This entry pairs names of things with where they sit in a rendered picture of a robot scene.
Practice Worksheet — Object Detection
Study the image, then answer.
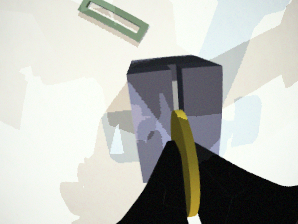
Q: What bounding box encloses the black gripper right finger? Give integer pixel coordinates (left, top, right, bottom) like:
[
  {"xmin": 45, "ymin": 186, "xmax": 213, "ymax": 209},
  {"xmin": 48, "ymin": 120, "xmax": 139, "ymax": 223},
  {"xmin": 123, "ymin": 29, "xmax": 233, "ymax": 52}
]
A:
[{"xmin": 194, "ymin": 143, "xmax": 298, "ymax": 224}]

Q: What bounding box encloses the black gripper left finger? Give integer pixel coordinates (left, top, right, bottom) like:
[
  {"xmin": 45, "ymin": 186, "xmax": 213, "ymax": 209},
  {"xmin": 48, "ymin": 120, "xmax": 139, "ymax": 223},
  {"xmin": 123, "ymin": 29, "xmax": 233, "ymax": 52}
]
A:
[{"xmin": 117, "ymin": 140, "xmax": 189, "ymax": 224}]

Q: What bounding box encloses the gold coin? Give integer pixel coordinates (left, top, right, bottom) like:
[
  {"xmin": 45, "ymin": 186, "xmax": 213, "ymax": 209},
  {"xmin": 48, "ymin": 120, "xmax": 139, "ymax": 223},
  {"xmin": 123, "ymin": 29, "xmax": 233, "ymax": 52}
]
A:
[{"xmin": 170, "ymin": 111, "xmax": 201, "ymax": 217}]

